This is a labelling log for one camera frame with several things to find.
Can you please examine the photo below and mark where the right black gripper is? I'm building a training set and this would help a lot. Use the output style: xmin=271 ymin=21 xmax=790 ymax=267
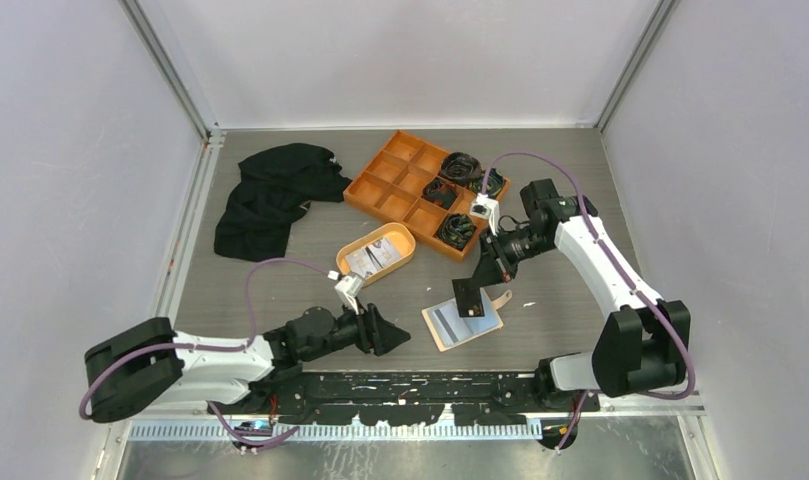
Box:
xmin=469 ymin=223 xmax=555 ymax=290

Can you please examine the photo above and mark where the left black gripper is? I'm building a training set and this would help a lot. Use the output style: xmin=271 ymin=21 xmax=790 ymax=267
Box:
xmin=302 ymin=295 xmax=410 ymax=362

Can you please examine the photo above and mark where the black VIP credit card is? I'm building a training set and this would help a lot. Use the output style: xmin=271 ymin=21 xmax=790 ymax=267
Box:
xmin=452 ymin=278 xmax=484 ymax=318

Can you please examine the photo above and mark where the beige card holder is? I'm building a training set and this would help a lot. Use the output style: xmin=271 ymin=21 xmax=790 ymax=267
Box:
xmin=421 ymin=289 xmax=513 ymax=352

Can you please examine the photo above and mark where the orange oval tray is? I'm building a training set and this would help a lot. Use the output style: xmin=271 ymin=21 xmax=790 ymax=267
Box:
xmin=336 ymin=222 xmax=416 ymax=286

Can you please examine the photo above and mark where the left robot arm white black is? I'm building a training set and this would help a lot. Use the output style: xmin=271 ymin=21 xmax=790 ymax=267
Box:
xmin=78 ymin=303 xmax=411 ymax=424

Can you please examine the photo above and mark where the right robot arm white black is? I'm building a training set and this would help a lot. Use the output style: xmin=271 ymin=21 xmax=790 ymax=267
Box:
xmin=453 ymin=179 xmax=695 ymax=411

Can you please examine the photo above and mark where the left credit card in tray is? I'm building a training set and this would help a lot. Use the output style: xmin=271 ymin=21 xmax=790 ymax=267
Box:
xmin=345 ymin=250 xmax=378 ymax=279

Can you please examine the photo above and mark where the credit card in tray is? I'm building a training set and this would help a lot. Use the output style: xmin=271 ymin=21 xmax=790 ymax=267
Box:
xmin=345 ymin=250 xmax=378 ymax=279
xmin=367 ymin=236 xmax=402 ymax=268

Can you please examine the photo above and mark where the right credit card in tray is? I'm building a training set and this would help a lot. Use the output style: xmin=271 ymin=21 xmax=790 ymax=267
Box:
xmin=367 ymin=236 xmax=402 ymax=268

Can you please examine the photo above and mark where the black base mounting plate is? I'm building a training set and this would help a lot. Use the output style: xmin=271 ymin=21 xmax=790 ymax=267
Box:
xmin=216 ymin=371 xmax=600 ymax=426

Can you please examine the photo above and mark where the green yellow rolled tie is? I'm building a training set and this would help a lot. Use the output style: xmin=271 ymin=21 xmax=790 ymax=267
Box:
xmin=434 ymin=213 xmax=476 ymax=251

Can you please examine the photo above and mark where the green patterned rolled tie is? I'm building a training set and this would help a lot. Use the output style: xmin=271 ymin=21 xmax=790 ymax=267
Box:
xmin=468 ymin=169 xmax=507 ymax=199

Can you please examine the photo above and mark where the dark red rolled tie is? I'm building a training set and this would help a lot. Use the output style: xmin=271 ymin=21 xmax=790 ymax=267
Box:
xmin=421 ymin=177 xmax=459 ymax=210

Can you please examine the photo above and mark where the dark brown rolled tie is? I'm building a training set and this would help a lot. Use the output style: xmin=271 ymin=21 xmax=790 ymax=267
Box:
xmin=439 ymin=151 xmax=483 ymax=187

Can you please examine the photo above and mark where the orange compartment organizer box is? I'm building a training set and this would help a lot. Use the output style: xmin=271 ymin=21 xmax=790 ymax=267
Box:
xmin=344 ymin=130 xmax=486 ymax=262

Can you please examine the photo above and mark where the black cloth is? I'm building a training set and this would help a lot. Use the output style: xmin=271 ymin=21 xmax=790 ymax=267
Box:
xmin=213 ymin=142 xmax=352 ymax=262

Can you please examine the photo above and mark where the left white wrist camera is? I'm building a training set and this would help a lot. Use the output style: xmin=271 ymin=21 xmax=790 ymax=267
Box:
xmin=334 ymin=273 xmax=365 ymax=313

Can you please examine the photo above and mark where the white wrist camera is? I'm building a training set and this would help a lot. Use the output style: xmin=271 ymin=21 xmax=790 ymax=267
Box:
xmin=334 ymin=273 xmax=365 ymax=313
xmin=469 ymin=193 xmax=500 ymax=235

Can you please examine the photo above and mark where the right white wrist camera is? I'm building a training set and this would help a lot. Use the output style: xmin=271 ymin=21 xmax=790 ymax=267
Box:
xmin=469 ymin=193 xmax=500 ymax=235

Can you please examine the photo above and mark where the aluminium front frame rail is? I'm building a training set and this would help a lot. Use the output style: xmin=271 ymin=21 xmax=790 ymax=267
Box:
xmin=102 ymin=374 xmax=707 ymax=444

